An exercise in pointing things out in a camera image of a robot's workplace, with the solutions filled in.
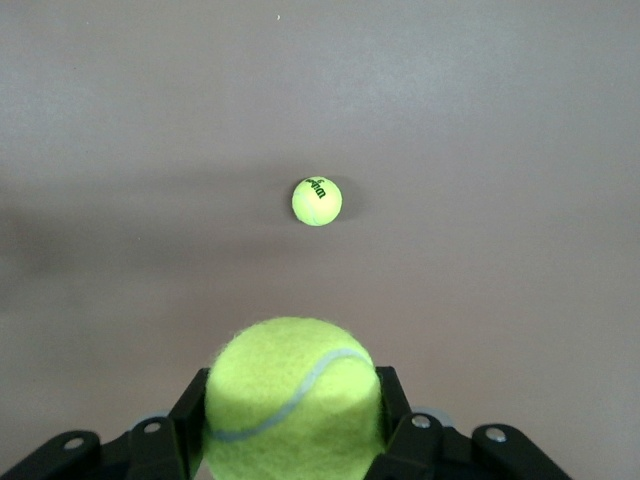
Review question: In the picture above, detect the yellow Roland Garros tennis ball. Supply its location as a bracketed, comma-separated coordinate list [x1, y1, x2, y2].
[202, 315, 387, 480]

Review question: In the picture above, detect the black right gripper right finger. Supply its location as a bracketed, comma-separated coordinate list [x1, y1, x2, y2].
[369, 365, 451, 480]

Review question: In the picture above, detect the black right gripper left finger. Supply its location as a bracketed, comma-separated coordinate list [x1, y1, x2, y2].
[127, 367, 209, 480]

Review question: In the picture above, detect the yellow Wilson print tennis ball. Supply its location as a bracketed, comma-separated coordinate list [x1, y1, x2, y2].
[291, 175, 344, 227]

